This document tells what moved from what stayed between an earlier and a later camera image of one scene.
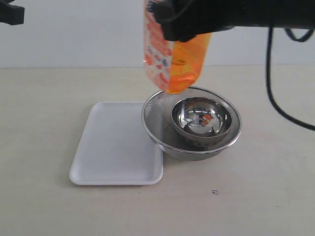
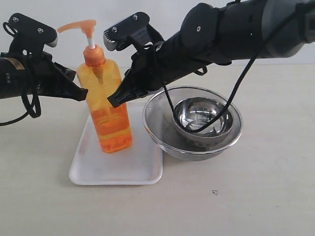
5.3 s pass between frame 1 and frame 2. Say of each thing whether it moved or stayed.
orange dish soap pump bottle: moved
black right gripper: moved
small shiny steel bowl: stayed
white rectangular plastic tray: stayed
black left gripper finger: moved
